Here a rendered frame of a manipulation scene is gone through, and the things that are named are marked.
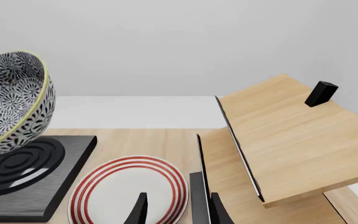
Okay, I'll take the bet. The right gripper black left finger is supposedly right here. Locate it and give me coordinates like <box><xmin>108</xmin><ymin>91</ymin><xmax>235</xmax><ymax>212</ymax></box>
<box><xmin>123</xmin><ymin>192</ymin><xmax>149</xmax><ymax>224</ymax></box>

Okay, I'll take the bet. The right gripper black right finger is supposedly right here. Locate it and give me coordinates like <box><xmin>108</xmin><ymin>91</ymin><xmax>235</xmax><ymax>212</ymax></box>
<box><xmin>211</xmin><ymin>192</ymin><xmax>236</xmax><ymax>224</ymax></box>

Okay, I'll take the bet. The white plate with red rings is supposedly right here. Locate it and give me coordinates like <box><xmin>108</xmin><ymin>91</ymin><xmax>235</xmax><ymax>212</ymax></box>
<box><xmin>67</xmin><ymin>155</ymin><xmax>190</xmax><ymax>224</ymax></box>

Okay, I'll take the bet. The black and white patterned bowl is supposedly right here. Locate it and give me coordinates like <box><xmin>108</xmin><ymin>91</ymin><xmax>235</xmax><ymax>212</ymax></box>
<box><xmin>0</xmin><ymin>50</ymin><xmax>57</xmax><ymax>157</ymax></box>

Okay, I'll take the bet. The flat black stove plate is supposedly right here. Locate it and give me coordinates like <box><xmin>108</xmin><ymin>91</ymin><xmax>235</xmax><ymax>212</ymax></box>
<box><xmin>0</xmin><ymin>134</ymin><xmax>98</xmax><ymax>223</ymax></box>

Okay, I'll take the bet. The small black block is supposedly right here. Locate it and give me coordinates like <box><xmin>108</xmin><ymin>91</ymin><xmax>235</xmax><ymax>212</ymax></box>
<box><xmin>304</xmin><ymin>80</ymin><xmax>339</xmax><ymax>108</ymax></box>

